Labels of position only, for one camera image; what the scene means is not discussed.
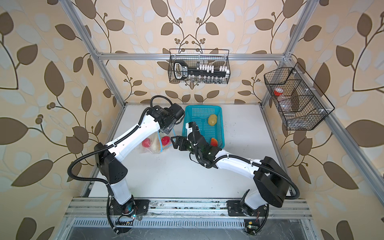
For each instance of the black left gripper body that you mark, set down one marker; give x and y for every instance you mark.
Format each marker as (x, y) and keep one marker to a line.
(170, 128)

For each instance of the red toy tomato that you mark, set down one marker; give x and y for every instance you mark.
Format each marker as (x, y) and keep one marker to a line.
(146, 143)

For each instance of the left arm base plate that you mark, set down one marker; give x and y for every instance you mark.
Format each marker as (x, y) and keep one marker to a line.
(138, 207)

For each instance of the teal plastic basket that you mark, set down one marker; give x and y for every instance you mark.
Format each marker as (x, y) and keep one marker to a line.
(200, 115)

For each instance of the clear zip top bag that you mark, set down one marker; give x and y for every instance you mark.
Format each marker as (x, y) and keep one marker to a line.
(158, 135)

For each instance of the red toy apple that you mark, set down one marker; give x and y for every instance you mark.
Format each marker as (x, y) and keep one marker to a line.
(165, 140)

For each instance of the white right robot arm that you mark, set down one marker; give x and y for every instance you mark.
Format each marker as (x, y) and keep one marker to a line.
(274, 186)

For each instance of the side black wire basket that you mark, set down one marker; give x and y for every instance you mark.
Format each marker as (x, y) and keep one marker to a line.
(308, 105)

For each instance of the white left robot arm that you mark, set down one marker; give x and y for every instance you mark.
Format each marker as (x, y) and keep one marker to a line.
(109, 157)

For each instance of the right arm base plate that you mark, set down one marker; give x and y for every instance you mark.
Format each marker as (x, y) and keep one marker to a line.
(237, 208)

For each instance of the back black wire basket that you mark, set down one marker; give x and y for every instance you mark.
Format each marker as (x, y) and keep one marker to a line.
(205, 66)

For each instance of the red capped clear bottle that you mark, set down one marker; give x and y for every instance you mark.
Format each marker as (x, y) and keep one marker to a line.
(280, 95)

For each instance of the white toy radish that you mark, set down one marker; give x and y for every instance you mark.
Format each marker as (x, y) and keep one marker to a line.
(156, 147)

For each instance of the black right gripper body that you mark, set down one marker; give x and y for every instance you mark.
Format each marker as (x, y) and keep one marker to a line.
(187, 146)

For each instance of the yellow toy potato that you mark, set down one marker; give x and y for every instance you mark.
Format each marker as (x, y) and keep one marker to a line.
(212, 120)

